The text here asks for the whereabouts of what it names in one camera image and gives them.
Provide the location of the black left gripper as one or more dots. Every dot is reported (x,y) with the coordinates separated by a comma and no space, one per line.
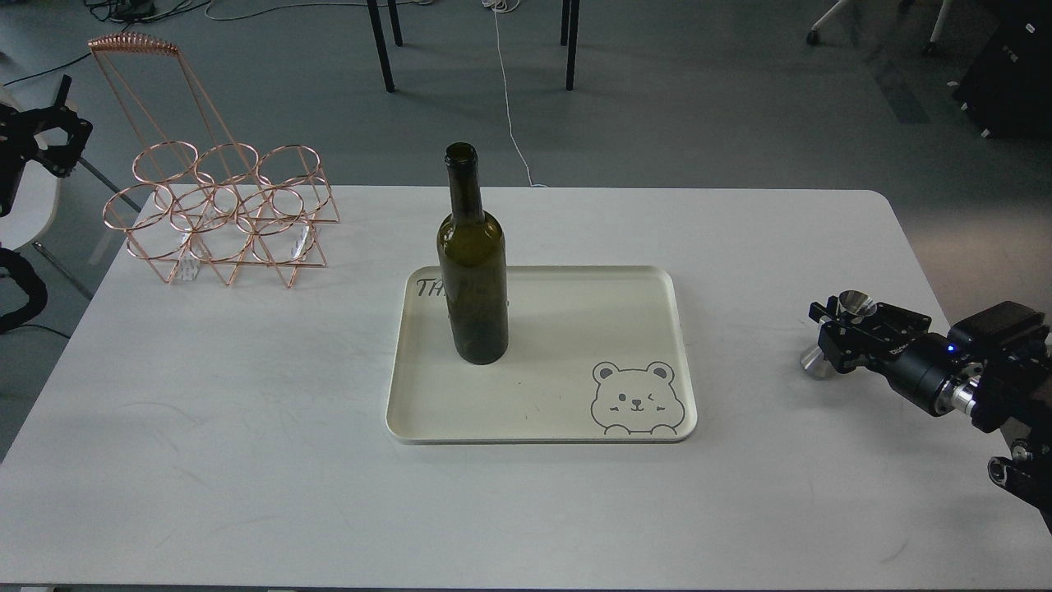
(20,143)

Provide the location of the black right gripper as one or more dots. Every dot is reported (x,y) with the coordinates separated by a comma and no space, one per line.
(921,366)

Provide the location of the steel double jigger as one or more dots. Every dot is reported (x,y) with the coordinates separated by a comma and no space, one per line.
(847,305)

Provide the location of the dark green wine bottle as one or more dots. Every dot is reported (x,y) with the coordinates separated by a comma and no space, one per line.
(470,245)

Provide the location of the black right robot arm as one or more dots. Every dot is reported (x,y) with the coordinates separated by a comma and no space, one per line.
(993,367)

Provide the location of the cream bear serving tray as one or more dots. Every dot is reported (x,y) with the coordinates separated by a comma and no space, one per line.
(596,354)

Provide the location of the black equipment case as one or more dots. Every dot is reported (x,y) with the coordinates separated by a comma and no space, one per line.
(1007,89)

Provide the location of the white office chair base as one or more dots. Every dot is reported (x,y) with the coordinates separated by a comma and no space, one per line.
(859,25)

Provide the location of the black table legs left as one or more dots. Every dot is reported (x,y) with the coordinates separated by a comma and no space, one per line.
(378,33)

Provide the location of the black table legs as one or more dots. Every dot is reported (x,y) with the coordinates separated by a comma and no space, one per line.
(378,33)
(569,33)

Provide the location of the black table legs right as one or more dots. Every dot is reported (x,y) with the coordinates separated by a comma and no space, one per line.
(569,33)

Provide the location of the copper wire bottle rack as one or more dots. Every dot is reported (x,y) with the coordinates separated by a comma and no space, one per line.
(218,203)

